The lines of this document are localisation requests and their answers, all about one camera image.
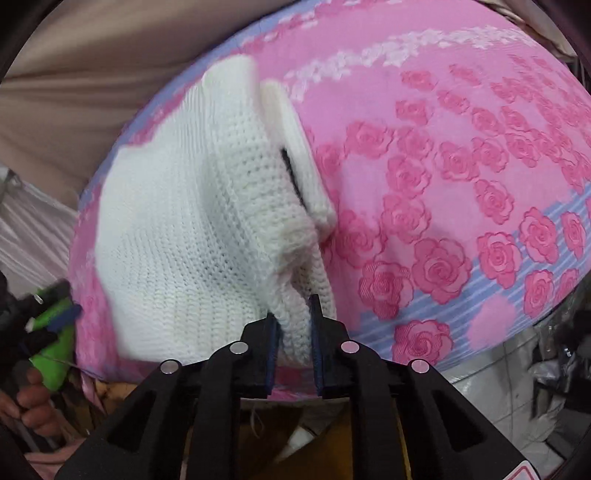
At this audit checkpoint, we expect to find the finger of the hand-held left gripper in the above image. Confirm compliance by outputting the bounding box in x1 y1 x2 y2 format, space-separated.
22 304 85 357
16 281 74 319

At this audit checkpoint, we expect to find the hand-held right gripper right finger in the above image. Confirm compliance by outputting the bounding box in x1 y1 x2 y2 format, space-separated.
308 294 532 480

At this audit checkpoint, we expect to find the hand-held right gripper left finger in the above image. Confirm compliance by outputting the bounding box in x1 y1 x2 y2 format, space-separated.
55 311 282 480

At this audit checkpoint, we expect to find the white red black knit sweater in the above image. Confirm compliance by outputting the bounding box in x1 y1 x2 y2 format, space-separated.
95 55 340 367

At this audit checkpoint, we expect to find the person's left hand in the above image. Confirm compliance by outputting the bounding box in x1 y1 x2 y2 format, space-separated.
0 367 64 439

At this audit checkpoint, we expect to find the green pillow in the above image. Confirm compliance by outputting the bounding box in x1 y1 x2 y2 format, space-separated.
28 288 78 392

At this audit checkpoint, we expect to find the white satin curtain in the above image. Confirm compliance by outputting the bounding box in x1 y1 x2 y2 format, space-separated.
0 171 80 296

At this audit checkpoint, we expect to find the pink cloth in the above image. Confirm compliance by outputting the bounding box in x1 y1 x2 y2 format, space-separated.
23 436 90 480

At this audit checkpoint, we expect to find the pink floral bedsheet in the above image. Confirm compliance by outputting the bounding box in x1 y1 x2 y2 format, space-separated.
74 0 591 402

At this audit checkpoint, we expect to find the beige draped cloth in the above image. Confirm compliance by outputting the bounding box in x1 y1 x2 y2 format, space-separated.
0 0 296 208

